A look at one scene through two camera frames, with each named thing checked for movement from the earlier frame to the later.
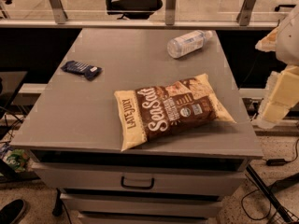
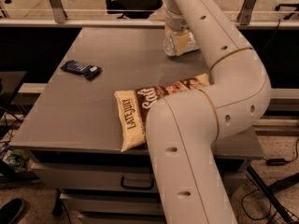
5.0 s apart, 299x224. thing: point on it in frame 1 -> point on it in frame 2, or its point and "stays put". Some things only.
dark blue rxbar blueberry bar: [78, 68] stays put
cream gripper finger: [271, 113] -> [181, 42]
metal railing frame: [171, 21] stays put
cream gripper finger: [268, 44] -> [168, 32]
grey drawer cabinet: [73, 132] stays put
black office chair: [127, 1] stays put
